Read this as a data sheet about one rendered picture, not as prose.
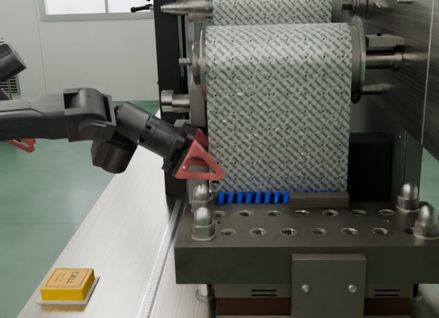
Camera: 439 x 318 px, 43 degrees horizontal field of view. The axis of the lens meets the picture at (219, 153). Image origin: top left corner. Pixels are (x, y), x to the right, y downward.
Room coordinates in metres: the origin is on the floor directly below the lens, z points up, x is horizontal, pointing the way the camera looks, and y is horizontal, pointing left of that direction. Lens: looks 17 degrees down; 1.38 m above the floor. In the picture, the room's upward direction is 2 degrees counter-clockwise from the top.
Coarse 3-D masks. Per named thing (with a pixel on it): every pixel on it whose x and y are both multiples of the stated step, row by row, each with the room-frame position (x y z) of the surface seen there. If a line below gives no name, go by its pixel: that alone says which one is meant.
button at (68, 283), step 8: (56, 272) 0.83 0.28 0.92; (64, 272) 0.83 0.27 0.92; (72, 272) 0.83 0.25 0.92; (80, 272) 0.83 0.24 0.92; (88, 272) 0.83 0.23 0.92; (48, 280) 0.81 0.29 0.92; (56, 280) 0.81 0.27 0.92; (64, 280) 0.80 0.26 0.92; (72, 280) 0.80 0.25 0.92; (80, 280) 0.80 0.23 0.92; (88, 280) 0.81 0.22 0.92; (48, 288) 0.78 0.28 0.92; (56, 288) 0.78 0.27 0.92; (64, 288) 0.78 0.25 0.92; (72, 288) 0.78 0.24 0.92; (80, 288) 0.78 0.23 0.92; (88, 288) 0.80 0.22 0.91; (48, 296) 0.78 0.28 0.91; (56, 296) 0.78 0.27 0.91; (64, 296) 0.78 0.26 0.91; (72, 296) 0.78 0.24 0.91; (80, 296) 0.78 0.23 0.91
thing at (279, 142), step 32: (224, 96) 0.90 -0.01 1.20; (256, 96) 0.89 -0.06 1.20; (288, 96) 0.89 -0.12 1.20; (320, 96) 0.89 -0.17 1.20; (224, 128) 0.90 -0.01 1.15; (256, 128) 0.89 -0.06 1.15; (288, 128) 0.89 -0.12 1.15; (320, 128) 0.89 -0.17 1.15; (224, 160) 0.90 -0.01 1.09; (256, 160) 0.89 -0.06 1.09; (288, 160) 0.89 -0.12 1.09; (320, 160) 0.89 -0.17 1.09; (256, 192) 0.89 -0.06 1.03
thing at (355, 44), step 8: (352, 32) 0.92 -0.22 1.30; (200, 40) 0.92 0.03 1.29; (352, 40) 0.90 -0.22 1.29; (200, 48) 0.91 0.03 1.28; (352, 48) 0.90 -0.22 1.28; (200, 56) 0.91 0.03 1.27; (352, 56) 0.89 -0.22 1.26; (200, 64) 0.90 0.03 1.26; (352, 64) 0.89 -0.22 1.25; (352, 72) 0.89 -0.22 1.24; (352, 80) 0.90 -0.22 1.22; (352, 88) 0.91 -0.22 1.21
